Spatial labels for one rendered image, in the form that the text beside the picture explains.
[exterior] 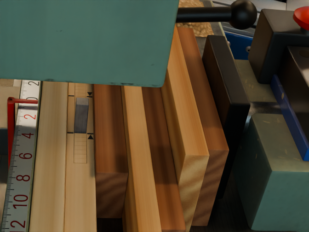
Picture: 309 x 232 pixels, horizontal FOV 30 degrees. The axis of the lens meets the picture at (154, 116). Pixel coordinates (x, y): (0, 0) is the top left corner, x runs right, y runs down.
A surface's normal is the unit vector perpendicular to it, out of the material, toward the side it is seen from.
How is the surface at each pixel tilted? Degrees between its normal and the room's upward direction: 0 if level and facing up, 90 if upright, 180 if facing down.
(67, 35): 90
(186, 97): 0
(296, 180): 90
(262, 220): 90
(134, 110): 0
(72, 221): 0
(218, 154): 90
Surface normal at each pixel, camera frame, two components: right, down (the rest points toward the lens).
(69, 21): 0.10, 0.62
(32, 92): 0.14, -0.78
